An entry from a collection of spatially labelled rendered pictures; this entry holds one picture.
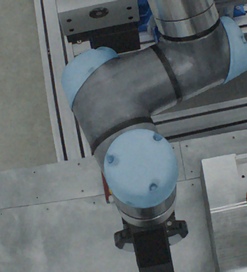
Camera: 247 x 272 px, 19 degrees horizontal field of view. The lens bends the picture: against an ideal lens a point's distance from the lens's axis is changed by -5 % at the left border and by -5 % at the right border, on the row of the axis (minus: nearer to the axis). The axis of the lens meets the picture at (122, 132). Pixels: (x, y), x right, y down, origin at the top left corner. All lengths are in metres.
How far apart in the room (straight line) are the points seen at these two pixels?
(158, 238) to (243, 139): 0.42
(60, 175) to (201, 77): 0.52
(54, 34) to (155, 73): 1.26
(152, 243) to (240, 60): 0.26
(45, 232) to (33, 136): 0.95
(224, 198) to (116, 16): 0.36
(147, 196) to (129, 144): 0.06
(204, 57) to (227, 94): 1.16
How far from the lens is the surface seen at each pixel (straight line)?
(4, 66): 2.34
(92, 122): 0.84
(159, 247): 0.97
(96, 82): 0.85
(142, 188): 0.78
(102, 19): 1.29
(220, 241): 1.20
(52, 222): 1.31
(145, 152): 0.79
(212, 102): 2.00
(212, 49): 0.86
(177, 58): 0.86
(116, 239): 1.03
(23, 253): 1.30
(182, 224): 1.03
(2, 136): 2.25
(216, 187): 1.21
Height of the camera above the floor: 2.05
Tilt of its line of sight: 69 degrees down
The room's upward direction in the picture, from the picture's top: 11 degrees counter-clockwise
